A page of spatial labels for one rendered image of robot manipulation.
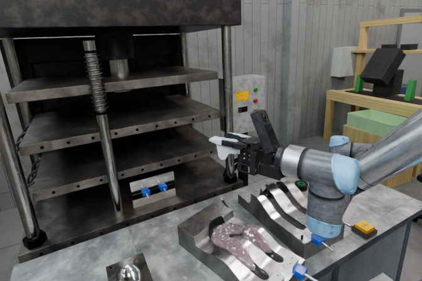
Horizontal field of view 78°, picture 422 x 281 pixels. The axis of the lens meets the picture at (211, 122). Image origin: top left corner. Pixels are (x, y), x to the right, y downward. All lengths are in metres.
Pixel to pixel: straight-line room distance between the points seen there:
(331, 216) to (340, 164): 0.12
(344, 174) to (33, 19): 1.24
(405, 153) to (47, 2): 1.31
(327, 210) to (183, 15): 1.14
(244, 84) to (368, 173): 1.28
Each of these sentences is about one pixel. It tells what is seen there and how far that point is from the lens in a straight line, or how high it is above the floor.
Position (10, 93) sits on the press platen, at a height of 1.53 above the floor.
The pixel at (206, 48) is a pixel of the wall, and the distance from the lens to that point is 3.61.
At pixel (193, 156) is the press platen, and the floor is 1.02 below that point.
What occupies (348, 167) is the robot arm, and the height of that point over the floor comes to 1.46.
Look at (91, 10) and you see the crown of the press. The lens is 1.34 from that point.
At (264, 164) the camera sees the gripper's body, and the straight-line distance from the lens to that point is 0.67.
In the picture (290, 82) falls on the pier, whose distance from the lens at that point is 4.23.
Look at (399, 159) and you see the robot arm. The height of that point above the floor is 1.46.
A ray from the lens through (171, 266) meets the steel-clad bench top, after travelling 1.29.
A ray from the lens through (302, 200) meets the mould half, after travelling 1.52.
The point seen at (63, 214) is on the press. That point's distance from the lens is 1.85.
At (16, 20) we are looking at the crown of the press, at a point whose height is 1.83.
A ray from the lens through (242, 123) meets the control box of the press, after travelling 1.89.
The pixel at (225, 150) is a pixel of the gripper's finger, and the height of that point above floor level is 1.44.
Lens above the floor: 1.71
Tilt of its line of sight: 17 degrees down
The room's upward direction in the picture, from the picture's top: 3 degrees counter-clockwise
